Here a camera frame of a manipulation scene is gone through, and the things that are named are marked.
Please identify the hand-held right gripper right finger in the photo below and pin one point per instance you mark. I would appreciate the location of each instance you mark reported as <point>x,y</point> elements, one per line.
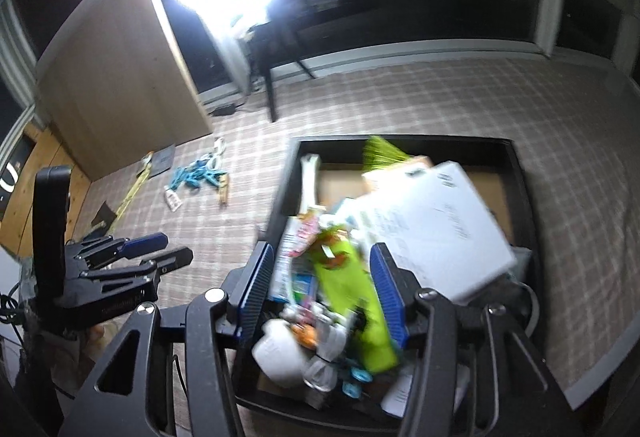
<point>387,297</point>

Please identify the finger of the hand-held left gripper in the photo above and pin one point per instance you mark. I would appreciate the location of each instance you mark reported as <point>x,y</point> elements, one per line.
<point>145,242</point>
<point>170,259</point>

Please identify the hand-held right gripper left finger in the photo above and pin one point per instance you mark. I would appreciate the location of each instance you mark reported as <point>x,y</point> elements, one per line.
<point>257,287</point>

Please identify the green snack packet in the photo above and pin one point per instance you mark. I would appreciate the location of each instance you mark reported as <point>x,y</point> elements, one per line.
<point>350,297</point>

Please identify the white cardboard box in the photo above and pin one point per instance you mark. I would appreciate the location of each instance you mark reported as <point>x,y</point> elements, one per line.
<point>440,227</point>

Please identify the black tray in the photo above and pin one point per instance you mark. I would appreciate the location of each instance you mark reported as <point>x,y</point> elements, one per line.
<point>522,197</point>

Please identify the pine wood panel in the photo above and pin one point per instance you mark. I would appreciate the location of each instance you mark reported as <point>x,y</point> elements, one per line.
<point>75,187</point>

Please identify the yellow wooden ruler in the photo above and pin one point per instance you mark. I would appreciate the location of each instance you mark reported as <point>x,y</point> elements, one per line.
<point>132,192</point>

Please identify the white round plastic object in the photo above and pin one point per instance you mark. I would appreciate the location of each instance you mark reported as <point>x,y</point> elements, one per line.
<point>277,352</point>

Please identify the grey fabric pouch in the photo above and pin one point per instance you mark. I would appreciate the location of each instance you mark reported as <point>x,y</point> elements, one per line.
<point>162,160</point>

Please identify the wooden clothes peg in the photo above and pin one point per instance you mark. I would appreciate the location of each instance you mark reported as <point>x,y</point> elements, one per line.
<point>224,189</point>

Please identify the white paper slip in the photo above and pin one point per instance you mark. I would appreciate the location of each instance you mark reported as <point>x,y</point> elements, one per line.
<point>400,392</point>

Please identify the white plastic hanger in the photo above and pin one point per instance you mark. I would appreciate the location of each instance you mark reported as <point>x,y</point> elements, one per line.
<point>309,187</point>

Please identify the cardboard sheet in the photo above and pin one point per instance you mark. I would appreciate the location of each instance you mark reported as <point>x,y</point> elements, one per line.
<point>340,187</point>

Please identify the orange cardboard box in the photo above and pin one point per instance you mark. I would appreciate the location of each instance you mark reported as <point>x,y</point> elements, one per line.
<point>422,163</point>

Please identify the green pleated fan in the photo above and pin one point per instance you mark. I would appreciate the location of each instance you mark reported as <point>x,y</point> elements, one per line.
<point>382,152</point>

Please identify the beige wooden cabinet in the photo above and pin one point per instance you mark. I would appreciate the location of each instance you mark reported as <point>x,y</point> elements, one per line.
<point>125,92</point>

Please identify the black power adapter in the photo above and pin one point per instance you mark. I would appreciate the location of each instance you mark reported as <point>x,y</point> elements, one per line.
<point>225,108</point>

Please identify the white curtain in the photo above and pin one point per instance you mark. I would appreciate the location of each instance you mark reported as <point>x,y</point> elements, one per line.
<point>235,62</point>

